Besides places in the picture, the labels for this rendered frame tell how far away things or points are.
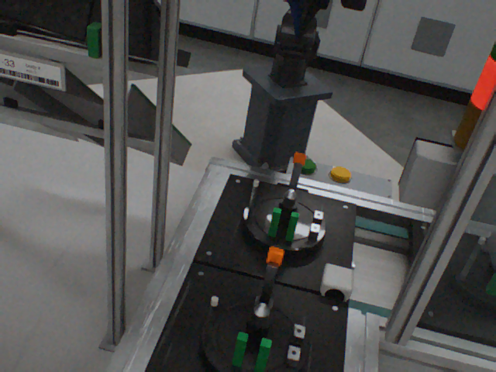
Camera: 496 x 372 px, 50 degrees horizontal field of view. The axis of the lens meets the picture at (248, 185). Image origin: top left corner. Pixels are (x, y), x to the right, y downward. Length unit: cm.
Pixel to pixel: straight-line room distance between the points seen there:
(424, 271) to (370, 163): 67
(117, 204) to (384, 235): 52
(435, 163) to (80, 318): 56
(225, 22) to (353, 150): 276
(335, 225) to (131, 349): 41
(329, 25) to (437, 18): 69
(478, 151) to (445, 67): 331
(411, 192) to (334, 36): 324
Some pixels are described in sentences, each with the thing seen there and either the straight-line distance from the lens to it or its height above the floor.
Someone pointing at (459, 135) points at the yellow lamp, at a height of 127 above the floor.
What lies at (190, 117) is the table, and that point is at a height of 86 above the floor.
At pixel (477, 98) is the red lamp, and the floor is 132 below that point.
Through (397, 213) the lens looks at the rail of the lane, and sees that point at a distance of 103.
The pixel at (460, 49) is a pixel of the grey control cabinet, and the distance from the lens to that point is 388.
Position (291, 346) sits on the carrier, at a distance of 69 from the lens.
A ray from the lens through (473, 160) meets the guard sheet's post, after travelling 61.
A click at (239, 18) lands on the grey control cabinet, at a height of 24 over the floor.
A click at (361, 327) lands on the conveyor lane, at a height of 95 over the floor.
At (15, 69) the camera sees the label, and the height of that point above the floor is 128.
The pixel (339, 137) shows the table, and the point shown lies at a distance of 141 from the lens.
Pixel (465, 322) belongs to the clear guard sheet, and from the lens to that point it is 79.
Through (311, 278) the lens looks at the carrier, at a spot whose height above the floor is 97.
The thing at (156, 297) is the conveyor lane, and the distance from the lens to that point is 78.
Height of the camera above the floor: 154
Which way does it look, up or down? 36 degrees down
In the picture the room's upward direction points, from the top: 10 degrees clockwise
